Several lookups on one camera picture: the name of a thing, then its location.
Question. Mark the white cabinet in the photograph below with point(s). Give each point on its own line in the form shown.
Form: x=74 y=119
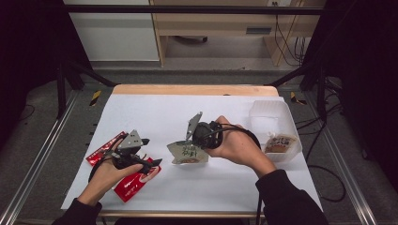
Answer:
x=115 y=34

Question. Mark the yellow and black tape marker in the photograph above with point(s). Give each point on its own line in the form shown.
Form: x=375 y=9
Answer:
x=95 y=97
x=295 y=98

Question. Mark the light wooden desk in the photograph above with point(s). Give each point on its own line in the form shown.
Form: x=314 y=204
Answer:
x=216 y=22

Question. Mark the wooden table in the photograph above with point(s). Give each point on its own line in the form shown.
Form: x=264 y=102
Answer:
x=194 y=90

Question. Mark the black horizontal metal bar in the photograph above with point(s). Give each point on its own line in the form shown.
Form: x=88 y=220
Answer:
x=187 y=9

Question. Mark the person's right hand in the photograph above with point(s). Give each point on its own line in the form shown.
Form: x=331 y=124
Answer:
x=237 y=146

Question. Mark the red seasoning packet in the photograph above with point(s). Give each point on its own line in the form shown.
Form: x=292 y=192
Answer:
x=131 y=186

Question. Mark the aluminium rail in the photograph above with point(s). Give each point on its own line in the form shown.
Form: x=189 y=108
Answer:
x=344 y=168
x=34 y=168

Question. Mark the white table cover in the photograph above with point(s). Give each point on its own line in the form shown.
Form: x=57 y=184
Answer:
x=187 y=187

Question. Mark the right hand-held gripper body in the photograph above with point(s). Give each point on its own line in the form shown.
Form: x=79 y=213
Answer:
x=205 y=134

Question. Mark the person's left hand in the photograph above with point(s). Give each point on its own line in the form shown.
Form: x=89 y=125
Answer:
x=103 y=181

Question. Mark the black metal stand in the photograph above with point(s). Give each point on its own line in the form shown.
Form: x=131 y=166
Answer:
x=320 y=90
x=61 y=90

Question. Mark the translucent plastic container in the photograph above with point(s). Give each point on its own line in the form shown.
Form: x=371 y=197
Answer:
x=269 y=117

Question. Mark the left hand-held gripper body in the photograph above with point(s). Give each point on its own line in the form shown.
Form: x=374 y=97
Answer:
x=128 y=146

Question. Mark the green and beige seasoning packet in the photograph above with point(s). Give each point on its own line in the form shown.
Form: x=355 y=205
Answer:
x=187 y=153

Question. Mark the black curtain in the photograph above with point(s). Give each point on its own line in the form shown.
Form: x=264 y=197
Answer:
x=28 y=47
x=366 y=62

